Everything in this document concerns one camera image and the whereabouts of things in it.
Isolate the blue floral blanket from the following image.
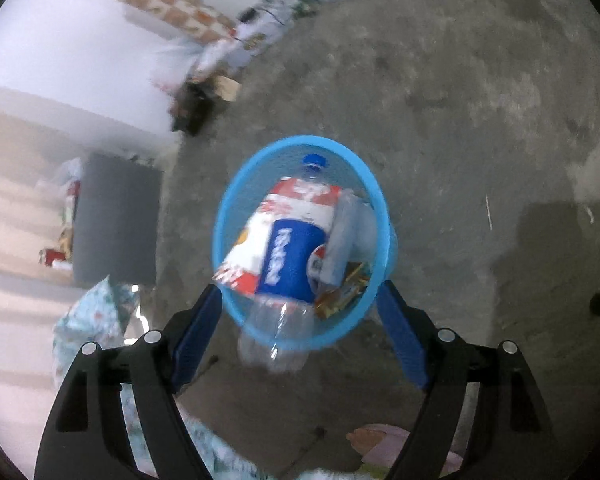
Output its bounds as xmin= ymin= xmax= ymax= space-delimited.
xmin=52 ymin=277 xmax=261 ymax=480

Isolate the white printed cardboard box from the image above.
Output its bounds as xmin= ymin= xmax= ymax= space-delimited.
xmin=195 ymin=0 xmax=311 ymax=68

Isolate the yellow snack wrapper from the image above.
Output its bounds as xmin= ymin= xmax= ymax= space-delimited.
xmin=315 ymin=260 xmax=373 ymax=321

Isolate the grey cabinet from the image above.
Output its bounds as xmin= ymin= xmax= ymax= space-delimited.
xmin=72 ymin=152 xmax=163 ymax=288

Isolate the brown cardboard piece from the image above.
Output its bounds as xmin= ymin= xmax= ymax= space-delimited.
xmin=217 ymin=75 xmax=243 ymax=103

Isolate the red thermos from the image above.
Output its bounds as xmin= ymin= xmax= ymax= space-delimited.
xmin=39 ymin=246 xmax=73 ymax=268

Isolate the blue plastic wastebasket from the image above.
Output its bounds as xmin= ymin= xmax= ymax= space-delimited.
xmin=212 ymin=135 xmax=398 ymax=351

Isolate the pile of snack packets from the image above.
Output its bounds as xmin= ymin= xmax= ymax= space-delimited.
xmin=55 ymin=180 xmax=81 ymax=248

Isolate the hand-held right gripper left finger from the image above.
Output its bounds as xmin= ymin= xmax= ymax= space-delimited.
xmin=33 ymin=284 xmax=225 ymax=480

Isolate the checkered patterned roll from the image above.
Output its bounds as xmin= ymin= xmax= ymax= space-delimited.
xmin=90 ymin=0 xmax=238 ymax=43

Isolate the clear plastic bag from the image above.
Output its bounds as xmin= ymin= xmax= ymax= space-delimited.
xmin=52 ymin=157 xmax=83 ymax=191

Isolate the person's foot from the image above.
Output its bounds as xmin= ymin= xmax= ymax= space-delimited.
xmin=347 ymin=427 xmax=387 ymax=455

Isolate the beige curtain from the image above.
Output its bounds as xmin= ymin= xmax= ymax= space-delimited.
xmin=0 ymin=82 xmax=181 ymax=461

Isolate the dark box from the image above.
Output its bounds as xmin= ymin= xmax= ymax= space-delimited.
xmin=172 ymin=82 xmax=216 ymax=136

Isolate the red white plastic bag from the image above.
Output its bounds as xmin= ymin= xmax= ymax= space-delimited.
xmin=215 ymin=177 xmax=343 ymax=296

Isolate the blue label plastic bottle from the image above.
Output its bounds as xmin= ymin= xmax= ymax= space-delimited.
xmin=237 ymin=154 xmax=331 ymax=373

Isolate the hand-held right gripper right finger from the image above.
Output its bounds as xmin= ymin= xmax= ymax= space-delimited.
xmin=376 ymin=279 xmax=567 ymax=480

